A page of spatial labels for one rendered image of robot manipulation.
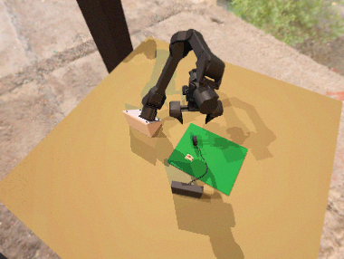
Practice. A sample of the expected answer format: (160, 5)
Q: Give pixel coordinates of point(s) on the green circuit board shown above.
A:
(223, 158)

